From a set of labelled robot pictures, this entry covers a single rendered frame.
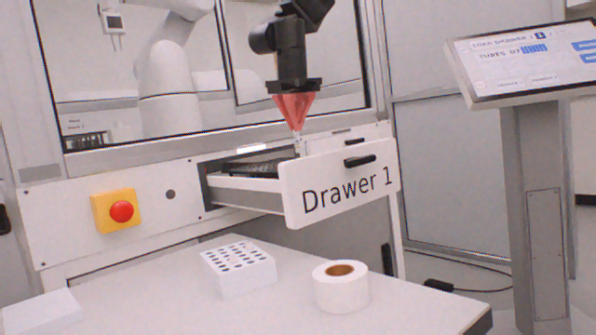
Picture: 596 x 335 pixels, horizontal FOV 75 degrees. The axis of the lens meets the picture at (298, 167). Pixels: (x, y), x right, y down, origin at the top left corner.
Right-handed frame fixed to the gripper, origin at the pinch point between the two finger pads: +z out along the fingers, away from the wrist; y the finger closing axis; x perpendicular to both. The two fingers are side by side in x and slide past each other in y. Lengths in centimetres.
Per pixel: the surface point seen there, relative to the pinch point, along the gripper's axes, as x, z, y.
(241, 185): 10.4, 10.5, 5.0
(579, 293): -153, 96, -10
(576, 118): -298, 32, 39
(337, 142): -29.2, 9.1, 19.0
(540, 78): -95, -5, -8
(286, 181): 11.7, 6.6, -11.7
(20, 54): 40.4, -15.9, 21.8
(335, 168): 0.7, 6.7, -11.5
